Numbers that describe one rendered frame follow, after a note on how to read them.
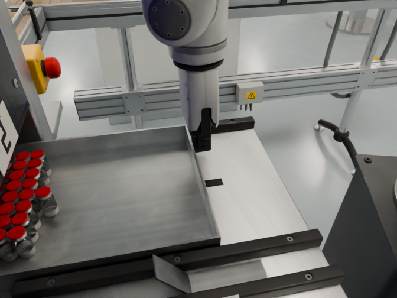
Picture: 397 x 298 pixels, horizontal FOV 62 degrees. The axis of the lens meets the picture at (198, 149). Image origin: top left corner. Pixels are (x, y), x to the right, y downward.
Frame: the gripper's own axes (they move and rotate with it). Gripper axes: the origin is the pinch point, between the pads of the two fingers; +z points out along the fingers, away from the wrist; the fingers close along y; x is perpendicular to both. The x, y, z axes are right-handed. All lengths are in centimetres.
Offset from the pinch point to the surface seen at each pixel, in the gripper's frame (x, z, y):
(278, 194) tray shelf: 10.4, 4.6, 11.2
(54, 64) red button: -24.2, -9.6, -16.8
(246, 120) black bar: 10.6, 2.3, -7.2
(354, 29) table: 218, 93, -266
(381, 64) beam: 110, 39, -89
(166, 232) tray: -8.3, 3.8, 15.2
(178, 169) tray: -4.7, 3.8, 2.4
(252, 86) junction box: 40, 38, -81
